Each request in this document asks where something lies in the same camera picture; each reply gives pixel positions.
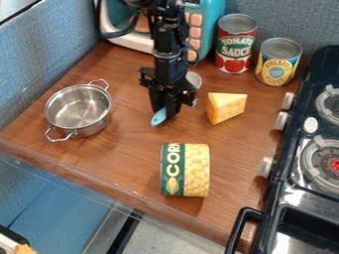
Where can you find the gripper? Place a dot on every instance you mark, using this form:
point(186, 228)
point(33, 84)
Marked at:
point(171, 74)

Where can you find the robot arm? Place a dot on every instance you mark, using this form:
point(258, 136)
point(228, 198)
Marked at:
point(166, 31)

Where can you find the black toy stove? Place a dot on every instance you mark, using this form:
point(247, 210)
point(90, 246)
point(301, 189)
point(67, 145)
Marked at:
point(309, 165)

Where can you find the tomato sauce can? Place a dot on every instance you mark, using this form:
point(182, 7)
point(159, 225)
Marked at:
point(235, 46)

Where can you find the yellow pineapple can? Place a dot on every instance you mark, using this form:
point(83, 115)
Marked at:
point(277, 66)

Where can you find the silver pot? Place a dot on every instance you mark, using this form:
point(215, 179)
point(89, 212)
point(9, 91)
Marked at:
point(78, 110)

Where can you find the corn can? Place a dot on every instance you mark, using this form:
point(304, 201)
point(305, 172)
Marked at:
point(185, 169)

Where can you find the teal toy microwave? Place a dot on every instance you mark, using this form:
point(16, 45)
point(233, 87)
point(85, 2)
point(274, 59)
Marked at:
point(207, 20)

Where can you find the yellow toy cheese wedge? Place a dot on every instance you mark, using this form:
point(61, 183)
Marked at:
point(226, 106)

